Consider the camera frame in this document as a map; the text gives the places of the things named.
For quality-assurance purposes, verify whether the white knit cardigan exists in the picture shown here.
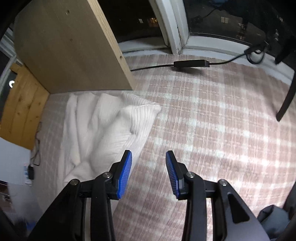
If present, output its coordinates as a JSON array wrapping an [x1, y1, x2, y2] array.
[[57, 93, 161, 187]]

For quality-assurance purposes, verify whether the blue puffer jacket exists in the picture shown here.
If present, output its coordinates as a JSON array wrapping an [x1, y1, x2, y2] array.
[[257, 205, 290, 240]]

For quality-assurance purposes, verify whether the pine wood board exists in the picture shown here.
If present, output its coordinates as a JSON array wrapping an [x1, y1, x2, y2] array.
[[1, 63, 50, 150]]

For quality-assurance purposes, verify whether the black chair leg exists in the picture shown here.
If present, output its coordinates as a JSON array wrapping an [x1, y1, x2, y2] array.
[[276, 72, 296, 122]]

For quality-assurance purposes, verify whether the light wood cabinet panel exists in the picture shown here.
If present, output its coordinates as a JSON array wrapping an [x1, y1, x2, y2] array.
[[14, 1, 137, 94]]

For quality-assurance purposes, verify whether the black wall plug charger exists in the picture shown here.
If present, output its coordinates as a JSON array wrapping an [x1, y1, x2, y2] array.
[[27, 165, 35, 180]]

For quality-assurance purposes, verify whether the thin black cable on rug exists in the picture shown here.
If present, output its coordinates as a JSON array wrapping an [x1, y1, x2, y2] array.
[[30, 121, 43, 166]]

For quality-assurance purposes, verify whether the black power adapter with cable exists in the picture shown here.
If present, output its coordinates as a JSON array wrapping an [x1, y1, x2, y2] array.
[[131, 43, 269, 72]]

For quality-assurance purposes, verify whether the white window frame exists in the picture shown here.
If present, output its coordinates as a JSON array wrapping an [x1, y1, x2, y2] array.
[[117, 0, 296, 84]]

